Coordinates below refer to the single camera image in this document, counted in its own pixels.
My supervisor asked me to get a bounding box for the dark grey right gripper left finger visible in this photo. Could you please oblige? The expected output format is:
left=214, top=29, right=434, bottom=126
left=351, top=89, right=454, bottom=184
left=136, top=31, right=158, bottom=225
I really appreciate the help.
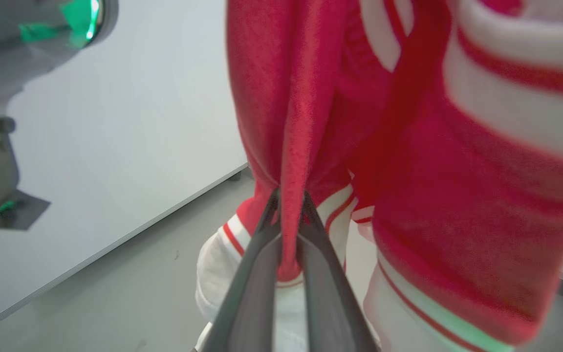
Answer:
left=202, top=190, right=282, bottom=352

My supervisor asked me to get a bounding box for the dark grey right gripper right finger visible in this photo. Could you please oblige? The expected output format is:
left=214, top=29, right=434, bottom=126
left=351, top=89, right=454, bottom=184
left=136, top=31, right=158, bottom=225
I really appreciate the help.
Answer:
left=299, top=192, right=378, bottom=352

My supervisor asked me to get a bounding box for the red garment with white trim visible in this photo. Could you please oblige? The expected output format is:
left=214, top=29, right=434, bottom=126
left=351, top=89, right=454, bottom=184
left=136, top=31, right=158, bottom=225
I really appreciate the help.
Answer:
left=195, top=0, right=563, bottom=352

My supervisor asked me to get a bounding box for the grey partition bottom rail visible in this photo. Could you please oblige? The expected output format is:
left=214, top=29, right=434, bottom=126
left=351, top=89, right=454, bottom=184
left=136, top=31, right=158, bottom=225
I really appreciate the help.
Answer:
left=0, top=163, right=249, bottom=341

